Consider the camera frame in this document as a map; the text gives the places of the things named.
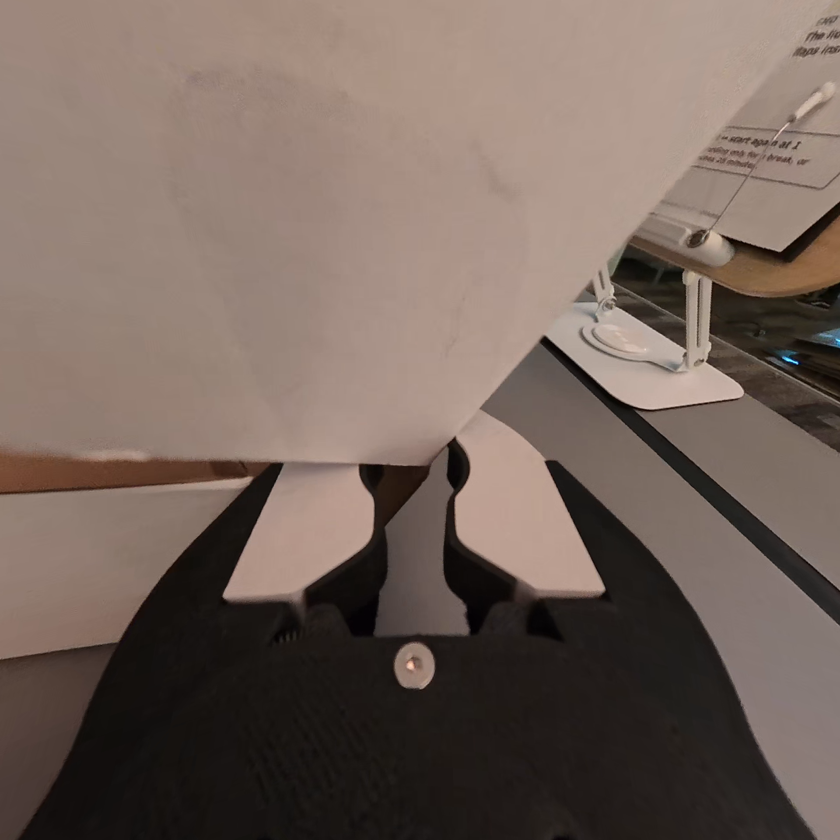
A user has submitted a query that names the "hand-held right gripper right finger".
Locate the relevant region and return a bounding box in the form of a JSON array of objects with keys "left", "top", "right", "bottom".
[{"left": 445, "top": 411, "right": 606, "bottom": 636}]

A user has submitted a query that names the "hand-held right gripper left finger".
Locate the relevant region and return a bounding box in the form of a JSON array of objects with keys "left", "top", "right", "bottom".
[{"left": 222, "top": 462, "right": 391, "bottom": 637}]

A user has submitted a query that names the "white cardboard mailer box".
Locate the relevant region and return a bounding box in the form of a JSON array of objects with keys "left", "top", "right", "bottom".
[{"left": 0, "top": 0, "right": 821, "bottom": 660}]

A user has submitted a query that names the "wooden document stand white base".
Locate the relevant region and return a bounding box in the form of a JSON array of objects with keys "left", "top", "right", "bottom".
[{"left": 543, "top": 197, "right": 840, "bottom": 412}]

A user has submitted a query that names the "printed instruction sheet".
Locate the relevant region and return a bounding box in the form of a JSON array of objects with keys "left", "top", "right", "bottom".
[{"left": 659, "top": 0, "right": 840, "bottom": 253}]

